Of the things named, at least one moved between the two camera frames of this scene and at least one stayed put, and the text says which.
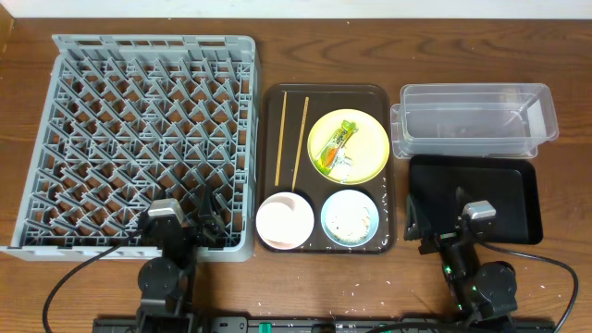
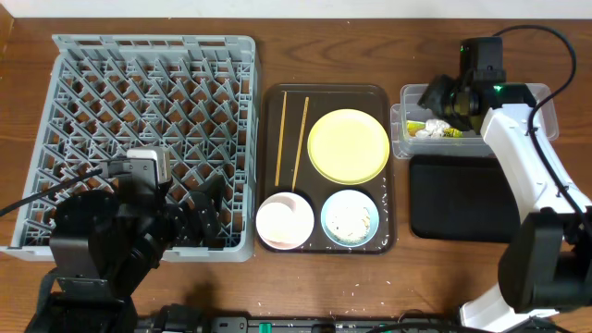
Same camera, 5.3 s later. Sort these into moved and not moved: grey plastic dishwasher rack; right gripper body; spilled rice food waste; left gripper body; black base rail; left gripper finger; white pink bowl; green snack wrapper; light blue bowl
Moved: right gripper body; left gripper finger; green snack wrapper
Not moved: left gripper body; light blue bowl; black base rail; spilled rice food waste; white pink bowl; grey plastic dishwasher rack
